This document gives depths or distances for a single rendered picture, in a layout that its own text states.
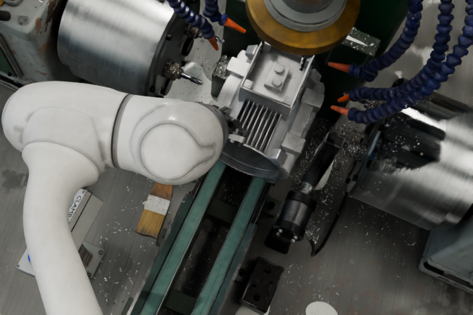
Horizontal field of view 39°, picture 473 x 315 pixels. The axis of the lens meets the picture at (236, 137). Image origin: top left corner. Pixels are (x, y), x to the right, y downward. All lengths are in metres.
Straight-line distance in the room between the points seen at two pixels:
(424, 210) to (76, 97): 0.67
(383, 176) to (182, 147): 0.51
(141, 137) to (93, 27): 0.48
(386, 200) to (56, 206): 0.64
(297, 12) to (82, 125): 0.37
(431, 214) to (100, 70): 0.66
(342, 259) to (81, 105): 0.79
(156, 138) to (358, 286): 0.79
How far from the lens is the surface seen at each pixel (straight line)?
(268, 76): 1.22
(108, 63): 1.26
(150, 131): 0.80
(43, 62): 1.37
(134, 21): 1.23
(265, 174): 1.33
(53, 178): 0.85
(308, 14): 1.03
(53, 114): 0.87
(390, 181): 1.21
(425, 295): 1.52
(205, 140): 0.81
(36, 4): 1.27
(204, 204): 1.35
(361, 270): 1.49
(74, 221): 1.19
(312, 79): 1.28
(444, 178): 1.21
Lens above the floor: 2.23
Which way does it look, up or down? 70 degrees down
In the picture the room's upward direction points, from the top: 11 degrees clockwise
